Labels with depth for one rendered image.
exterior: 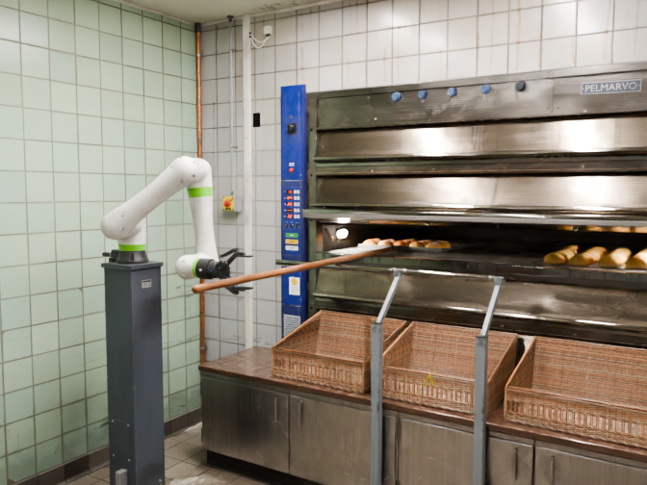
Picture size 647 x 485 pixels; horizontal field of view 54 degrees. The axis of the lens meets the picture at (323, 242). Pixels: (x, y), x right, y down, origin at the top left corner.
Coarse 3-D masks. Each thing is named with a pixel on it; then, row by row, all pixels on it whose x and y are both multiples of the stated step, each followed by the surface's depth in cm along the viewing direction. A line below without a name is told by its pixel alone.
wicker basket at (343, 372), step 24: (336, 312) 358; (288, 336) 337; (312, 336) 358; (336, 336) 356; (384, 336) 340; (288, 360) 321; (312, 360) 313; (336, 360) 305; (360, 360) 345; (336, 384) 307; (360, 384) 299
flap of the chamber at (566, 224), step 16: (400, 224) 342; (416, 224) 335; (432, 224) 327; (448, 224) 321; (464, 224) 314; (480, 224) 308; (496, 224) 302; (512, 224) 296; (528, 224) 290; (544, 224) 285; (560, 224) 280; (576, 224) 276; (592, 224) 273; (608, 224) 269; (624, 224) 266; (640, 224) 263
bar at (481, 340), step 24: (288, 264) 332; (336, 264) 317; (384, 312) 287; (480, 336) 257; (480, 360) 257; (480, 384) 257; (480, 408) 258; (480, 432) 259; (480, 456) 259; (480, 480) 260
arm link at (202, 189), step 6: (204, 162) 288; (204, 168) 285; (210, 168) 291; (204, 174) 285; (210, 174) 291; (204, 180) 287; (210, 180) 290; (192, 186) 287; (198, 186) 287; (204, 186) 288; (210, 186) 290; (192, 192) 288; (198, 192) 287; (204, 192) 288; (210, 192) 290
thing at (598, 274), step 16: (320, 256) 366; (336, 256) 360; (384, 256) 348; (512, 272) 307; (528, 272) 303; (544, 272) 299; (560, 272) 295; (576, 272) 292; (592, 272) 288; (608, 272) 284; (624, 272) 281; (640, 272) 281
